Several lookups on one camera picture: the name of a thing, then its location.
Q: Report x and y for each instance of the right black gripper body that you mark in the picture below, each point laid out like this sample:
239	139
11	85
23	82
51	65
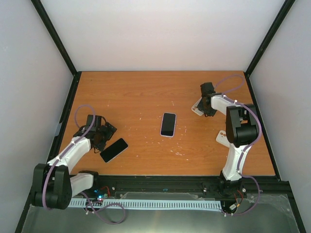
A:
206	110

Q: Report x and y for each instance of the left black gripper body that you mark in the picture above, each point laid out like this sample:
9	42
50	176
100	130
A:
104	136

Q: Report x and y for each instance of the clear white phone case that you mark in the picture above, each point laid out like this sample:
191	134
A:
195	109

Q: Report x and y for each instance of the black phone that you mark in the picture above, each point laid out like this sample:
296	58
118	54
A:
168	124
114	150

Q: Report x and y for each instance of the lavender phone case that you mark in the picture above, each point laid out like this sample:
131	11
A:
167	136

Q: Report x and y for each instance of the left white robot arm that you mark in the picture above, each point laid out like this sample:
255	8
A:
53	187

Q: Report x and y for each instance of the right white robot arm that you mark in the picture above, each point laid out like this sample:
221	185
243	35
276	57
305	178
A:
242	129

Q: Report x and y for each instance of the white phone case right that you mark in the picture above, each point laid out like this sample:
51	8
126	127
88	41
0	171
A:
222	139

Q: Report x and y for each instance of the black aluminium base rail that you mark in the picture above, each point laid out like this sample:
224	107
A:
213	187

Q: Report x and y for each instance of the light blue cable duct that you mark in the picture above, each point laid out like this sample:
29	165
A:
205	205

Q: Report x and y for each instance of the left black frame post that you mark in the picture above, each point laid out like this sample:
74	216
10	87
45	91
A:
54	35

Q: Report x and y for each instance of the black frame post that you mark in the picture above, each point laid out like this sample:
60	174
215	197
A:
54	35
281	15

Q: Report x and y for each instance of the right black frame post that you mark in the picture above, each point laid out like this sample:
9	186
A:
281	15

